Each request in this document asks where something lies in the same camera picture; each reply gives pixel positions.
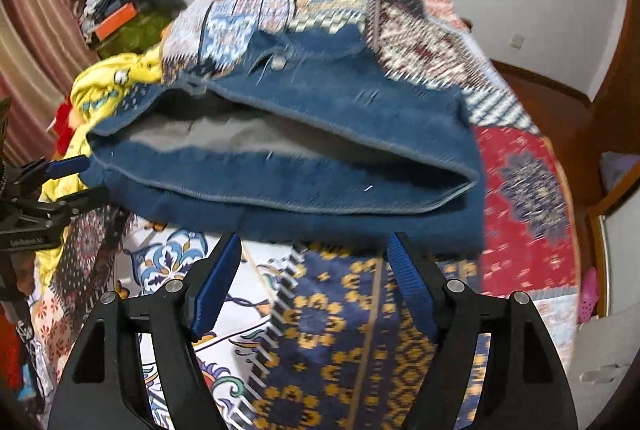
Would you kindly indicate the green patterned bag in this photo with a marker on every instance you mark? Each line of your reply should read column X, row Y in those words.
column 145, row 30

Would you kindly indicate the blue denim jacket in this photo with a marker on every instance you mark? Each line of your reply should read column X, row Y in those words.
column 350, row 100

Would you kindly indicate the pink slipper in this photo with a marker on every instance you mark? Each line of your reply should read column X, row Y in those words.
column 590, row 295

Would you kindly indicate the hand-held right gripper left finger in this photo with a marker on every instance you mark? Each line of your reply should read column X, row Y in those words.
column 215, row 285

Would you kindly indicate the striped brown curtain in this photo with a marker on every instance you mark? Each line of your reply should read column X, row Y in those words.
column 35, row 35

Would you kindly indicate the purple cloth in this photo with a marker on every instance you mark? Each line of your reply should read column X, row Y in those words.
column 620, row 172

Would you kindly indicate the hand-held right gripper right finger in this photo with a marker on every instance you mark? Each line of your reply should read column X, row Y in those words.
column 412, row 285

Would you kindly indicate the yellow cartoon print blanket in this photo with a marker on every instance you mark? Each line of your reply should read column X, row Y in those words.
column 100, row 85

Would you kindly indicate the red plush cloth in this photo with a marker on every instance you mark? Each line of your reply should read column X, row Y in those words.
column 61, row 130

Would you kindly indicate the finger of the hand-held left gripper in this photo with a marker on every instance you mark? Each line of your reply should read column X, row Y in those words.
column 65, row 166
column 70, row 202

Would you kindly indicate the white wall socket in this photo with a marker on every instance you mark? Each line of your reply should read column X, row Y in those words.
column 517, row 41

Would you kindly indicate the orange box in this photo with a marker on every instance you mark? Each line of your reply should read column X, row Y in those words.
column 117, row 20

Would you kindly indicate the patchwork patterned bed cover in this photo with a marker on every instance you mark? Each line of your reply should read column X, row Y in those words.
column 520, row 190

